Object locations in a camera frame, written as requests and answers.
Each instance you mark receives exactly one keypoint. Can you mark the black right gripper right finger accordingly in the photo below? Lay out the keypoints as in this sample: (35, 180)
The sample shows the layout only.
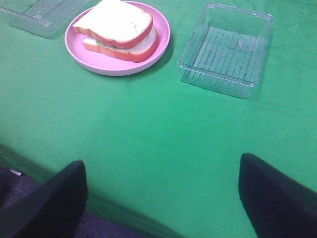
(276, 205)

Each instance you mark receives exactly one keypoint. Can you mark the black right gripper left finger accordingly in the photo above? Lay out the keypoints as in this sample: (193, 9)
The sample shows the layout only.
(53, 210)

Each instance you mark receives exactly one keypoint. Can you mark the green toy lettuce leaf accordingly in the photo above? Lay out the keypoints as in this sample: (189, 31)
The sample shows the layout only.
(98, 43)

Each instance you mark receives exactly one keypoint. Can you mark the toy bread slice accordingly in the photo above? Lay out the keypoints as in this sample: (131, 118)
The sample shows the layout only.
(115, 23)
(138, 53)

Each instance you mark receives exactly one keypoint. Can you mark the green tablecloth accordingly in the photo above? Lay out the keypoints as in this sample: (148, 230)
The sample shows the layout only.
(163, 156)

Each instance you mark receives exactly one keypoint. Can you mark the pink round plate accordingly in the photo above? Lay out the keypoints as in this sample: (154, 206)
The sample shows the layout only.
(105, 65)

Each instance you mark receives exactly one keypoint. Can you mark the clear right plastic tray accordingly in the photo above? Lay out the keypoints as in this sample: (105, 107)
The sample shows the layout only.
(226, 50)

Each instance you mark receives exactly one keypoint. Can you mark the clear plastic tray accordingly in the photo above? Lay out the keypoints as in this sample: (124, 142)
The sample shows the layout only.
(42, 17)
(226, 50)

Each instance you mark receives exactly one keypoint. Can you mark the clear left plastic tray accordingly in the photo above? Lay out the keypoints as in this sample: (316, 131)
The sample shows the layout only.
(42, 17)

